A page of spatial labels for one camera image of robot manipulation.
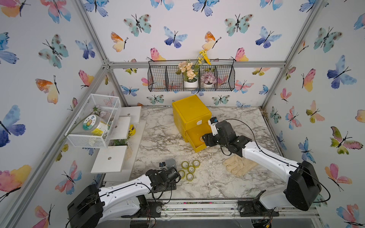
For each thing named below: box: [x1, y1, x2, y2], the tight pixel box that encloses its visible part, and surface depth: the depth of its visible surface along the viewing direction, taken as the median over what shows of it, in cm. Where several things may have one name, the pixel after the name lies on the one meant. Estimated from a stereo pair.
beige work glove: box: [222, 154, 259, 178], surface depth 90 cm
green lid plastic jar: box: [82, 114, 109, 137], surface depth 65 cm
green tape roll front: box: [186, 172, 194, 181], surface depth 86 cm
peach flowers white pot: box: [175, 60, 200, 89], surface depth 84 cm
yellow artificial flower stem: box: [198, 49, 212, 66], surface depth 84 cm
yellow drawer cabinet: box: [172, 94, 213, 153], surface depth 90 cm
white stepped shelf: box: [90, 105, 146, 184], surface depth 82 cm
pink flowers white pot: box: [200, 71, 218, 88], surface depth 90 cm
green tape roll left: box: [178, 169, 186, 180], surface depth 87 cm
